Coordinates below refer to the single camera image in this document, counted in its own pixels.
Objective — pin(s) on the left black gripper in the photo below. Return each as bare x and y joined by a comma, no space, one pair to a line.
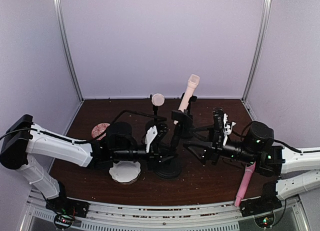
155,154

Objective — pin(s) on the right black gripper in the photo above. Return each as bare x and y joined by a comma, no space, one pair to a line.
215,150

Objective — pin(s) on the tall black mic stand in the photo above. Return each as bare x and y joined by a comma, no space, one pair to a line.
187,120
169,167

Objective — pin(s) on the pink microphone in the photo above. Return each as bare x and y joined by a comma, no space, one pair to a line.
248,172

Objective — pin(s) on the beige microphone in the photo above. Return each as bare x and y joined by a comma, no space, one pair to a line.
192,84
157,99

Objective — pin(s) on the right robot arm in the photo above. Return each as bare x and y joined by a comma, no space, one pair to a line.
260,152

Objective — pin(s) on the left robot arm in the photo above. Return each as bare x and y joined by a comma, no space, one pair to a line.
25,139

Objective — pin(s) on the white scalloped dish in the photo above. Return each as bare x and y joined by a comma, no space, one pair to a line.
125,172

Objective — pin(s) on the red patterned bowl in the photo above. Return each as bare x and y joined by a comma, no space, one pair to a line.
99,129

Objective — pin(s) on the right circuit board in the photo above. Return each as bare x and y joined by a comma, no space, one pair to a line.
265,221

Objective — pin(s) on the circuit board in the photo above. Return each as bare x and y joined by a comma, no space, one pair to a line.
265,221
63,221

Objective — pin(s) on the left circuit board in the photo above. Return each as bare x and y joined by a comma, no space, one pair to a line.
63,221

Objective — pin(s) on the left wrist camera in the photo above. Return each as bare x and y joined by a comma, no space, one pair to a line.
155,134

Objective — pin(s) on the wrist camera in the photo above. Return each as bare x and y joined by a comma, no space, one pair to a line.
222,123
155,134

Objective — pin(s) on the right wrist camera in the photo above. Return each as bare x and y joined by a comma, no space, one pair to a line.
222,123

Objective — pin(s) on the right aluminium frame post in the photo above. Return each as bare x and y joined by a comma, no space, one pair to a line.
264,21

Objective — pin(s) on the aluminium frame post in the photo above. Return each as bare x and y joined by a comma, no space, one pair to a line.
66,49
264,21

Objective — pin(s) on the left aluminium frame post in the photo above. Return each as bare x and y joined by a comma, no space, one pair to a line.
66,49

